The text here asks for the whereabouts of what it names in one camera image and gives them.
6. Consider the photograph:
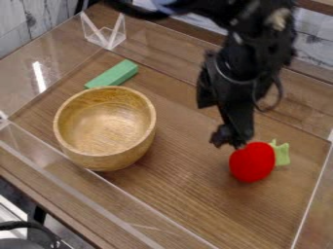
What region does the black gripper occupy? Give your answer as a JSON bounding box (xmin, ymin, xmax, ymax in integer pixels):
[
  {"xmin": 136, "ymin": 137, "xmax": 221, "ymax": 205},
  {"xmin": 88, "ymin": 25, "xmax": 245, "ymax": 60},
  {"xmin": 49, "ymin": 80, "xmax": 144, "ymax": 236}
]
[{"xmin": 196, "ymin": 51, "xmax": 283, "ymax": 149}]

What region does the red plush strawberry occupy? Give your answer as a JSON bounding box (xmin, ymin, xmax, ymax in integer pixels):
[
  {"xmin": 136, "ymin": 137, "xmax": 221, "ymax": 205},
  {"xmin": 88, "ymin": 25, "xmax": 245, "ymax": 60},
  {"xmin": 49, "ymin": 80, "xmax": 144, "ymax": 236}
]
[{"xmin": 229, "ymin": 140, "xmax": 291, "ymax": 183}]

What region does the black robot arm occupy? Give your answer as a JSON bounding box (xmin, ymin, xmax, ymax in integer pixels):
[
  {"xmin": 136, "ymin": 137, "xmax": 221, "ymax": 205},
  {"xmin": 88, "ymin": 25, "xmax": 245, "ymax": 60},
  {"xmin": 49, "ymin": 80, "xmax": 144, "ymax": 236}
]
[{"xmin": 106, "ymin": 0, "xmax": 297, "ymax": 148}]

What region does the green rectangular block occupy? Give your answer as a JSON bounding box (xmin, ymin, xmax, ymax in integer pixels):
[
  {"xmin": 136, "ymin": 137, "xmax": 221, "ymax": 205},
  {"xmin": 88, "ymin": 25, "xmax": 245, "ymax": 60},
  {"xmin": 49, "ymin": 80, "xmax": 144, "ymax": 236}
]
[{"xmin": 84, "ymin": 59, "xmax": 138, "ymax": 89}]

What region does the wooden bowl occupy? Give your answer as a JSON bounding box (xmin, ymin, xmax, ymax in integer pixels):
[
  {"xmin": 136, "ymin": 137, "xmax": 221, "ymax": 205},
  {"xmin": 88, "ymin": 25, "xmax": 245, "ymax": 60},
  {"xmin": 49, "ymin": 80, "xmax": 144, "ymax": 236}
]
[{"xmin": 53, "ymin": 87, "xmax": 156, "ymax": 171}]

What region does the clear acrylic corner bracket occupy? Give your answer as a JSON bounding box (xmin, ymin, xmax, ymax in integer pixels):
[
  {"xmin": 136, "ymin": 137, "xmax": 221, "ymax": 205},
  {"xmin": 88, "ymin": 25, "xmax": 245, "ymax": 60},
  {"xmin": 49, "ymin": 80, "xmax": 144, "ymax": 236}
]
[{"xmin": 79, "ymin": 12, "xmax": 126, "ymax": 51}]

